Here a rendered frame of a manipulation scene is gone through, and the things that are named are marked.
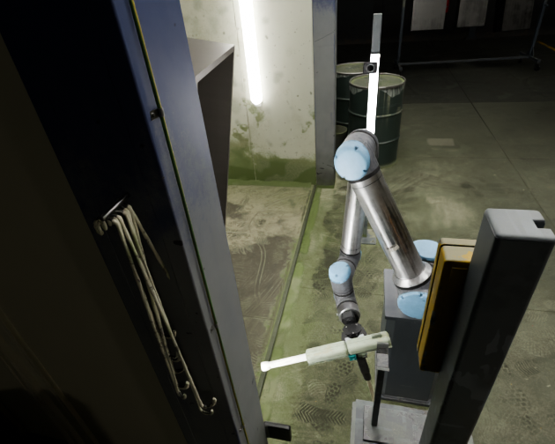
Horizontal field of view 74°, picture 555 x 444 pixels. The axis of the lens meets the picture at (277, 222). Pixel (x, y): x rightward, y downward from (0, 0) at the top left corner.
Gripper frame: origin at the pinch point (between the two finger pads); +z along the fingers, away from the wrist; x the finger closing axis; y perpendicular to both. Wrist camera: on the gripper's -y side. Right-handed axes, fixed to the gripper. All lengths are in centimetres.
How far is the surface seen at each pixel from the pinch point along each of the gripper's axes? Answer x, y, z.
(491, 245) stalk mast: -22, -83, 57
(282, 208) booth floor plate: 39, 44, -215
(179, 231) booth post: 20, -87, 39
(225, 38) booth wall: 42, -106, -263
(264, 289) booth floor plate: 56, 48, -110
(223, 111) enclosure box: 33, -78, -98
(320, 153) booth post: -9, 17, -252
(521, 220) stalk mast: -26, -84, 56
